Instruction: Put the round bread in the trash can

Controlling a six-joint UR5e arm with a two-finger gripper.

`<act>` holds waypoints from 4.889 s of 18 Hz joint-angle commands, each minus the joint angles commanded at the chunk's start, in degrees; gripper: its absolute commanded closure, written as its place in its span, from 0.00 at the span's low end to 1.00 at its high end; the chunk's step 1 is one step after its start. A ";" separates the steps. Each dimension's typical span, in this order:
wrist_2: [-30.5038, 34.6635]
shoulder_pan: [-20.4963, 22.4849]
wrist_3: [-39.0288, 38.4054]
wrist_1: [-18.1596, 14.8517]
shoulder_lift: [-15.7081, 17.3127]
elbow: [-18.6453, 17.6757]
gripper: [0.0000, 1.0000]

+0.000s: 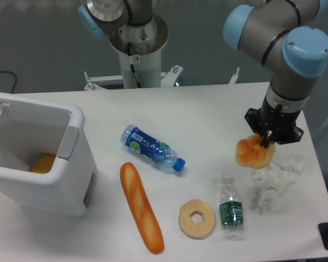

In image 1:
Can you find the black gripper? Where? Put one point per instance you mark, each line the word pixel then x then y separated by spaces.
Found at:
pixel 275 120

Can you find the round knotted bread bun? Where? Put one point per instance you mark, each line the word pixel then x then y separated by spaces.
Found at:
pixel 249 153

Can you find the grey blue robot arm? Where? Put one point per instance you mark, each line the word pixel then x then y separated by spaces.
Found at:
pixel 276 36

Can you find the long baguette bread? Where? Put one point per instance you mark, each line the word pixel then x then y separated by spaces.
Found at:
pixel 141 209

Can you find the yellow item inside trash can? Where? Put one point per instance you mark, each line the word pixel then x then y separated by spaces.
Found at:
pixel 44 164

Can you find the white trash can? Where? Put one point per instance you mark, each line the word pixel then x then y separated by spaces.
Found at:
pixel 31 128

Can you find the crumpled white tissue paper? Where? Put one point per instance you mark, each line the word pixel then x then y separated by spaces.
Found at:
pixel 274 180

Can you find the green label clear bottle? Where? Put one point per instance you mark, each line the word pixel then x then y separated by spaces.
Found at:
pixel 231 210

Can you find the blue label plastic bottle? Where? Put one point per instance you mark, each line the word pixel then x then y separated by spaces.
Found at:
pixel 158 152

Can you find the ring shaped donut bread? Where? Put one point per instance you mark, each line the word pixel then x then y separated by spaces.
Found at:
pixel 196 219

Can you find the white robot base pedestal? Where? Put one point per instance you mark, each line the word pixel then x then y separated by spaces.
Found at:
pixel 139 52

